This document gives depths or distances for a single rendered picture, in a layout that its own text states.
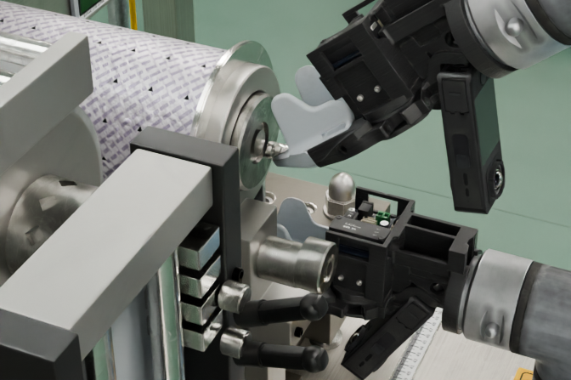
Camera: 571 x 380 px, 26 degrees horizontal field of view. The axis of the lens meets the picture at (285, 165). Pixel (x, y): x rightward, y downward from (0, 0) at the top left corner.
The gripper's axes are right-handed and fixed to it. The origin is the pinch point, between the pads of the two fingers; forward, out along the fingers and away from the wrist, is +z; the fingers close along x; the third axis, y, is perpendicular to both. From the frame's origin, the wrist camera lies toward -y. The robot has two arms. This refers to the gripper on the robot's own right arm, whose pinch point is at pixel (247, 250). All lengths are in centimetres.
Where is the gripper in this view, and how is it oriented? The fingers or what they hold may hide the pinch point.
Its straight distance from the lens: 108.5
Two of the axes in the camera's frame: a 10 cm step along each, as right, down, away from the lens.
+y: 0.0, -8.3, -5.6
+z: -9.1, -2.3, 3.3
